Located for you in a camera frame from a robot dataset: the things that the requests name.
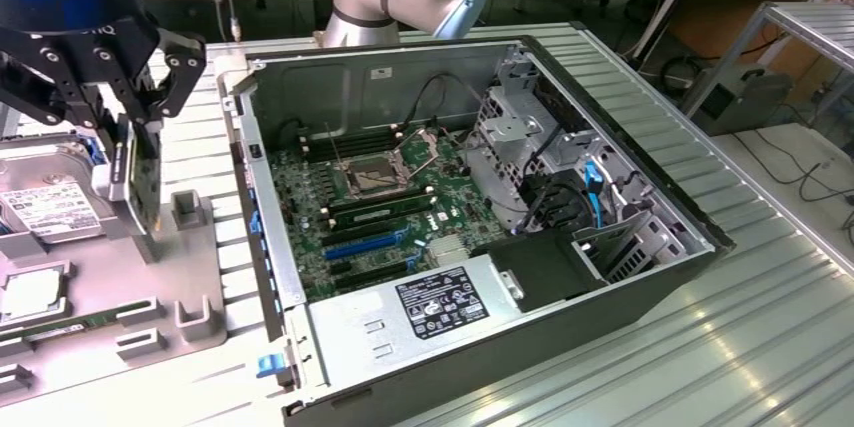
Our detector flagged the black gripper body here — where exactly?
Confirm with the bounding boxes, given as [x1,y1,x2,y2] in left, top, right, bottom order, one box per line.
[0,0,163,86]

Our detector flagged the silver CPU chip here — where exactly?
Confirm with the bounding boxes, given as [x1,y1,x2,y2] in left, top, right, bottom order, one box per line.
[0,269,65,321]

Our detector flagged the black looped wire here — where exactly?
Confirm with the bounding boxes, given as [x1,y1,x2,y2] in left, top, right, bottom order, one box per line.
[408,73,484,128]

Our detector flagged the black power wire bundle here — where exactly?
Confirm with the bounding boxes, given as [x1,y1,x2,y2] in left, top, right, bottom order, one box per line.
[518,170,596,234]

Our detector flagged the black floor cable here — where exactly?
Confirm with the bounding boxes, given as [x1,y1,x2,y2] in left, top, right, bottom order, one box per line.
[752,126,854,204]

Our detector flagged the blue disk bracket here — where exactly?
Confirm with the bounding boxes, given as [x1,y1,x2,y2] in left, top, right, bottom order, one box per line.
[76,134,109,169]

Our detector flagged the black expansion slot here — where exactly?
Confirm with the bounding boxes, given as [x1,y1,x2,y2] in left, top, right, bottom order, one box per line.
[332,265,412,294]

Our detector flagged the silver chipset heatsink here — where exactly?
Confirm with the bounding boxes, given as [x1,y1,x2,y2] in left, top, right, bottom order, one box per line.
[426,236,470,266]

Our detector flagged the graphics card with silver bracket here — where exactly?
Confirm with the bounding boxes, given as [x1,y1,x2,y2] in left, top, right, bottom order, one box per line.
[104,114,165,238]

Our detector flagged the silver hard disk drive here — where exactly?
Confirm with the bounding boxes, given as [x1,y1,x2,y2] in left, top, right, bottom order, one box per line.
[0,134,108,248]

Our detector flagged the grey box device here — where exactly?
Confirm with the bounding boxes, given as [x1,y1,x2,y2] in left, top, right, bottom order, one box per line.
[688,66,795,136]

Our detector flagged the silver power supply unit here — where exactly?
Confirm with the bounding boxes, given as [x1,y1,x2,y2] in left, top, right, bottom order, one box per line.
[305,254,530,384]

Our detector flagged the open black PC case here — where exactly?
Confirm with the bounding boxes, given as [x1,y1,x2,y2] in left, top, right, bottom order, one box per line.
[219,35,736,427]

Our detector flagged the green motherboard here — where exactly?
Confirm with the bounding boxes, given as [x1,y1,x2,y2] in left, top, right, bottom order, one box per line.
[269,124,500,298]

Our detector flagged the silver disk bay cage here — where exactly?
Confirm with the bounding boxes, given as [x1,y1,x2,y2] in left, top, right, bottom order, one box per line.
[464,59,606,229]

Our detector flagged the black-labelled RAM stick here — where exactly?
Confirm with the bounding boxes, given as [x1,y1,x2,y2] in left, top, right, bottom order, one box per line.
[328,198,434,229]

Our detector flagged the green RAM stick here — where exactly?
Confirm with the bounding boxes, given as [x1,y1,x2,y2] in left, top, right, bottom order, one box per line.
[0,310,123,346]

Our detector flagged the blue disk wire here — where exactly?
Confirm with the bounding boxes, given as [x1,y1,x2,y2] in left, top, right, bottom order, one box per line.
[580,160,610,234]

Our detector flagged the metal socket cover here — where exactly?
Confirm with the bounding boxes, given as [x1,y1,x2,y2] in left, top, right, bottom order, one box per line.
[392,126,446,169]

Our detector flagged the thin metal locking lever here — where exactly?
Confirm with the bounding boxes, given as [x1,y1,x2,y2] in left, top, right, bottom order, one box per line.
[321,121,350,171]

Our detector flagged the aluminium frame table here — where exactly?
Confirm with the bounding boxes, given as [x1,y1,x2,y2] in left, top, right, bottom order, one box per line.
[678,0,854,268]

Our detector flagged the blue case latch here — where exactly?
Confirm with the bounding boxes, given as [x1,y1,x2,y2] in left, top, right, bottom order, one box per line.
[255,354,285,379]

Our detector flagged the CPU socket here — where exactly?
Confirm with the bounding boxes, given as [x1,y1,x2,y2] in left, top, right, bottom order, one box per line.
[336,151,419,198]

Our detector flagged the grey parts rack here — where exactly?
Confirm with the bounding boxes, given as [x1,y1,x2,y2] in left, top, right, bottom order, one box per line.
[0,162,229,394]

